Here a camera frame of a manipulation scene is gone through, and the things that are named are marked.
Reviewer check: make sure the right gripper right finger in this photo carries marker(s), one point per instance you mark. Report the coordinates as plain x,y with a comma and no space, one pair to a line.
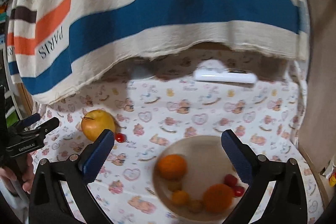
287,203

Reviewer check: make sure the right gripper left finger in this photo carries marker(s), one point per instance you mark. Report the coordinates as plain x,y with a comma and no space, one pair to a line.
48,203

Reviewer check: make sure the red cherry tomato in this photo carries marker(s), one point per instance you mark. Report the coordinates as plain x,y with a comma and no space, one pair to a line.
120,138
238,190
230,180

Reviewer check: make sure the yellow cherry tomato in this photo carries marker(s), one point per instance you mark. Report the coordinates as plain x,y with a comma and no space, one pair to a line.
180,198
195,206

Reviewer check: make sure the brown longan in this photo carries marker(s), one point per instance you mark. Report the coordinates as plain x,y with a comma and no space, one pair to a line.
174,185

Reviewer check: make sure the large orange mandarin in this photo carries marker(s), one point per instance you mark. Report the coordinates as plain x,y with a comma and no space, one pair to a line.
172,167

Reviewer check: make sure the wooden headboard panel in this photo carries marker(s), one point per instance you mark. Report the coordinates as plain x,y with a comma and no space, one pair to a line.
317,134

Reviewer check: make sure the large yellow apple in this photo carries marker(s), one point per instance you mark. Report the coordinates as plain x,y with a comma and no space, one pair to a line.
95,122

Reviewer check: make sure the cream round plate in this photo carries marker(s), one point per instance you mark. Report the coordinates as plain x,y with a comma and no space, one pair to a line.
207,165

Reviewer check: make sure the striped Paris blanket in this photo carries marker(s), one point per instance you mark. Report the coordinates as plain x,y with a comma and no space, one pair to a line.
56,47

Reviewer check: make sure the white remote control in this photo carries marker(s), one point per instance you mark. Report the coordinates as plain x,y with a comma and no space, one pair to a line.
225,76

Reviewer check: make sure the baby bear print sheet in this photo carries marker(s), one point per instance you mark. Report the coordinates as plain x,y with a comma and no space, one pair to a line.
156,112

